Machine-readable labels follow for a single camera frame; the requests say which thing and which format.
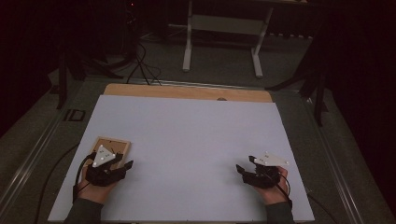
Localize thin black cable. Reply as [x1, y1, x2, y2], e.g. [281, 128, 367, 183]
[306, 192, 338, 224]
[33, 143, 80, 224]

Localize white metal stand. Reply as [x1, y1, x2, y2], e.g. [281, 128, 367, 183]
[181, 0, 275, 79]

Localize white table sheet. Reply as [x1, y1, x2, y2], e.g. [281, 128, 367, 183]
[48, 94, 316, 223]

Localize metal floor rail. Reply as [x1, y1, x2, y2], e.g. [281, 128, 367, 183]
[303, 96, 364, 224]
[0, 105, 68, 213]

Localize small wooden box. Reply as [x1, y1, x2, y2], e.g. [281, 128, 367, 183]
[88, 135, 132, 171]

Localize right hand-held gripper cable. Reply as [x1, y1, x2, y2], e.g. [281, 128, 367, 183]
[264, 169, 294, 208]

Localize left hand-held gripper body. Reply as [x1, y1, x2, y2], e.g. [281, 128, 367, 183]
[85, 144, 127, 188]

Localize black floor cables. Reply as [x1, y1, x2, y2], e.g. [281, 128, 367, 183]
[125, 40, 163, 87]

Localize person's right hand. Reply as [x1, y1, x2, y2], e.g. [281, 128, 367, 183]
[253, 166, 290, 206]

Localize left hand-held gripper cable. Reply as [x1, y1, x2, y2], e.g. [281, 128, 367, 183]
[72, 151, 96, 203]

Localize hand-held gripper cable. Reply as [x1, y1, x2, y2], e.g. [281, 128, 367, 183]
[264, 169, 294, 208]
[72, 151, 96, 203]

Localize black tripod stand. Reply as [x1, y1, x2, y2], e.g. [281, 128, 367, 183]
[55, 46, 124, 110]
[264, 31, 330, 127]

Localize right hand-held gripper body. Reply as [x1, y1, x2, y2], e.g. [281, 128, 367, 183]
[242, 151, 290, 189]

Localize black floor socket frame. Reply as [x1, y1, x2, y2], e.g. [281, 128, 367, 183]
[63, 108, 87, 122]

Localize person's left hand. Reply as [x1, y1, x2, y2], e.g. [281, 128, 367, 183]
[77, 167, 118, 205]

